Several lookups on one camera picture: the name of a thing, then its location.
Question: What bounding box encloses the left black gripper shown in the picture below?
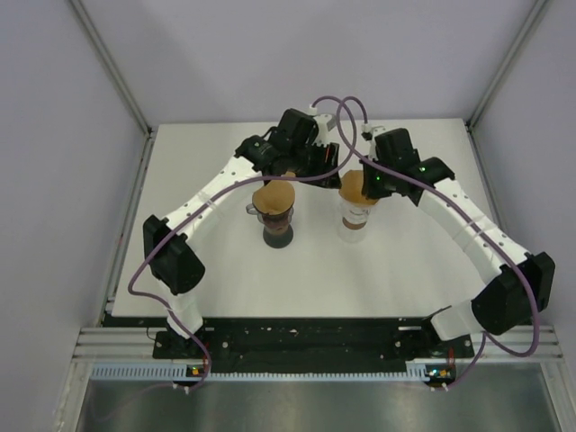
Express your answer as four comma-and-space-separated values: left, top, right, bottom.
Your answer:
287, 138, 339, 188

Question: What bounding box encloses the clear glass cup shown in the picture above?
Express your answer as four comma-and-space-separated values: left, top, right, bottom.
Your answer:
338, 198, 374, 226

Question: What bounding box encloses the brown paper coffee filter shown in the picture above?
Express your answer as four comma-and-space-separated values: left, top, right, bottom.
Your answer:
252, 180, 295, 215

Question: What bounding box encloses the clear plastic coffee dripper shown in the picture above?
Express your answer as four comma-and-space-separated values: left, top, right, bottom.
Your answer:
246, 204, 293, 227

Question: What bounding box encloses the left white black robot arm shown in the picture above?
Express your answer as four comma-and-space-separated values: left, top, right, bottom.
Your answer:
143, 108, 341, 357

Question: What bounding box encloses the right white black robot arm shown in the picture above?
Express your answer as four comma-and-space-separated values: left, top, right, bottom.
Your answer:
362, 128, 555, 356

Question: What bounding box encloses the clear glass with brown band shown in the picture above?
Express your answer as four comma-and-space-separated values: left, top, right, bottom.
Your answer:
337, 211, 368, 244

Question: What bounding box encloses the glass carafe with red rim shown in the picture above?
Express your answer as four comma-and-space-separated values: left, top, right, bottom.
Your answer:
263, 222, 293, 249

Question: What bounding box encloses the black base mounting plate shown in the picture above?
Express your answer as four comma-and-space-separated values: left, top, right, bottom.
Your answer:
152, 317, 473, 374

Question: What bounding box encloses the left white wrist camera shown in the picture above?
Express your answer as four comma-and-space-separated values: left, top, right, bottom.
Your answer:
307, 104, 336, 147

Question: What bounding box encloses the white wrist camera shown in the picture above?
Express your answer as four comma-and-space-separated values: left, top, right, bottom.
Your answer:
361, 122, 386, 159
307, 104, 336, 147

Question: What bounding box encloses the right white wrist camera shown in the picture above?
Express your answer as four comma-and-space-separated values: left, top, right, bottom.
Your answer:
361, 122, 386, 159

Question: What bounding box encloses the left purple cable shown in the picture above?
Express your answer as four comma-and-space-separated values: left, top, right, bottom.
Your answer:
128, 94, 366, 397

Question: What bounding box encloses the purple cable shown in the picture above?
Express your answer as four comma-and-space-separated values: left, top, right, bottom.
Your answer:
128, 94, 366, 397
336, 96, 542, 392

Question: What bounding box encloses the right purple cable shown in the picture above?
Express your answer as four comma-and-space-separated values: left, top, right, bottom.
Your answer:
336, 96, 542, 392

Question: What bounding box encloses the aluminium frame rail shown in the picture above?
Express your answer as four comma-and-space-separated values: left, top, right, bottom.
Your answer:
72, 326, 563, 364

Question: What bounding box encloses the grey slotted cable duct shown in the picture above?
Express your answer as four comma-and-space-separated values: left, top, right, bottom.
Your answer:
91, 364, 189, 381

